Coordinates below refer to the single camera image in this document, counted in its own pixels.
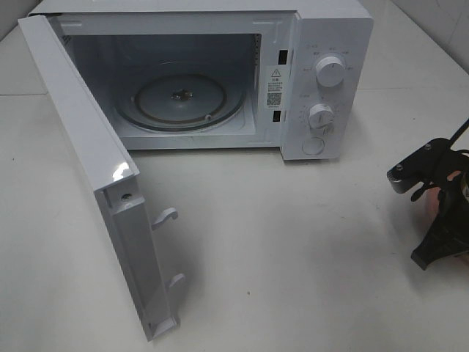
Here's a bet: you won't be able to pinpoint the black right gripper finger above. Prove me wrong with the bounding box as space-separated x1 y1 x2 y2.
410 223 468 271

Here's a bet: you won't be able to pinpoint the black camera cable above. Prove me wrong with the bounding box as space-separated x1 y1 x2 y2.
409 117 469 202

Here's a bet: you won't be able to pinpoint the white timer knob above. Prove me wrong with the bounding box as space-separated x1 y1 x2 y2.
308 103 335 129

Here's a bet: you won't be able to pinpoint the white microwave oven body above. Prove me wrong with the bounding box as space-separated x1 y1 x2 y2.
27 1 373 161

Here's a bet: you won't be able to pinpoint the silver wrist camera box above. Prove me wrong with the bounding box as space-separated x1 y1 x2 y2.
387 138 449 194

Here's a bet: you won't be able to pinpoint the round white door button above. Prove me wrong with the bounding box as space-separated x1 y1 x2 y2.
302 137 325 155

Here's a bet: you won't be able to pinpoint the white microwave door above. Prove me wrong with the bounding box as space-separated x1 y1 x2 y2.
18 15 185 341

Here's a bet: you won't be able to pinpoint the pink round plate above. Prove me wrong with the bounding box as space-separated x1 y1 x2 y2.
426 190 438 222

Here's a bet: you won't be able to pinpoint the upper white power knob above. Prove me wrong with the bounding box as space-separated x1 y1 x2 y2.
315 54 345 88

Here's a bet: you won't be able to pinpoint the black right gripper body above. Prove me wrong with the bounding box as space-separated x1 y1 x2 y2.
432 150 468 235

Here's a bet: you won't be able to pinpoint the glass microwave turntable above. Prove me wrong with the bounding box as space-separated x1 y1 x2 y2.
115 73 246 132

